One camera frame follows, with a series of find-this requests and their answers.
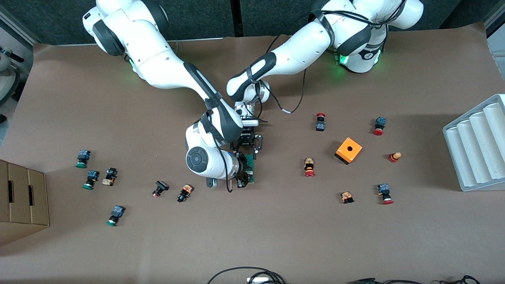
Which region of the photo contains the black cable bundle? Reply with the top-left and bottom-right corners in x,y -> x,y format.
347,275 -> 482,284

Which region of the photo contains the white machine part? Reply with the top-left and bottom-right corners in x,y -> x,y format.
0,47 -> 25,106

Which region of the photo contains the black switch white rectangular face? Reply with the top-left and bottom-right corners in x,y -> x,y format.
152,180 -> 170,198

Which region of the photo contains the green mushroom push button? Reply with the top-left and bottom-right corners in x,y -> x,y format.
75,149 -> 92,169
106,205 -> 126,227
82,170 -> 100,191

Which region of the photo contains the red mushroom button blue block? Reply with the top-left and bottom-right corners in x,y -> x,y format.
377,183 -> 394,205
372,116 -> 387,136

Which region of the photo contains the brown table cover sheet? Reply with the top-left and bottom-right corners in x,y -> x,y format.
0,22 -> 505,284

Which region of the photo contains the green load switch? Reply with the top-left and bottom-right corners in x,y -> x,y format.
247,154 -> 257,185

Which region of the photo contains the black cable white tip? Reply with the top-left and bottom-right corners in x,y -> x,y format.
258,69 -> 307,123

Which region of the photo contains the black vertical post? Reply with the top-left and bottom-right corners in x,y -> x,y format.
231,0 -> 242,37

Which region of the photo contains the thick black cable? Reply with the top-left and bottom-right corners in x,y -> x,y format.
248,271 -> 287,284

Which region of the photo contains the white grooved plastic tray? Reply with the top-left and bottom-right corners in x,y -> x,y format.
442,93 -> 505,192

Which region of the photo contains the brown cardboard box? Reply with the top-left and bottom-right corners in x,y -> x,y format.
0,159 -> 51,247

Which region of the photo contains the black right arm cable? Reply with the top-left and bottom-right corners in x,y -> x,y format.
205,110 -> 234,194

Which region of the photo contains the thin black cable loop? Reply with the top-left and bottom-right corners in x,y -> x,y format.
206,267 -> 277,284

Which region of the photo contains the orange push button enclosure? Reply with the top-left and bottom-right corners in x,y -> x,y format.
334,137 -> 363,165

